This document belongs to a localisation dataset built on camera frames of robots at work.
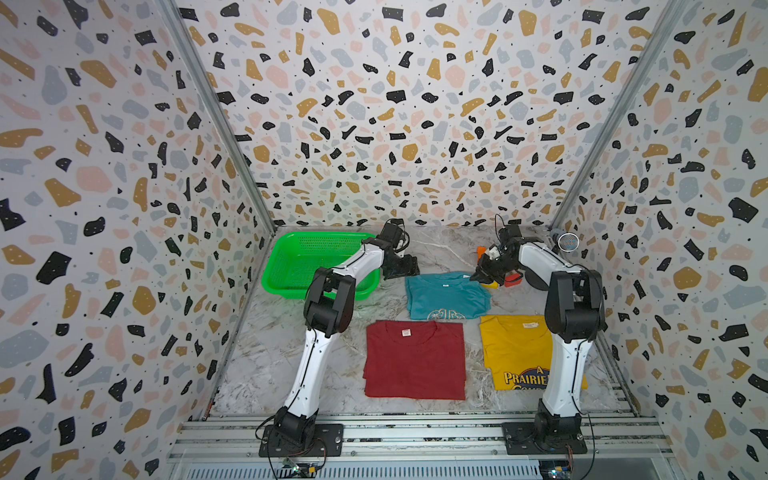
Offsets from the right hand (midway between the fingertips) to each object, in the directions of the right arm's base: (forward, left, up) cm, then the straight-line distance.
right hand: (472, 275), depth 100 cm
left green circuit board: (-54, +45, -5) cm, 71 cm away
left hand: (+3, +19, -2) cm, 19 cm away
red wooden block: (-8, -9, +9) cm, 15 cm away
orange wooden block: (+18, -7, -7) cm, 21 cm away
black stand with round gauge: (-1, -22, +18) cm, 28 cm away
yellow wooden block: (-6, -5, +3) cm, 8 cm away
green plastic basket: (+6, +63, 0) cm, 64 cm away
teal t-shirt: (-6, +9, -4) cm, 11 cm away
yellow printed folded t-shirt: (-23, -12, -6) cm, 26 cm away
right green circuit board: (-52, -15, -8) cm, 54 cm away
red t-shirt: (-27, +18, -4) cm, 33 cm away
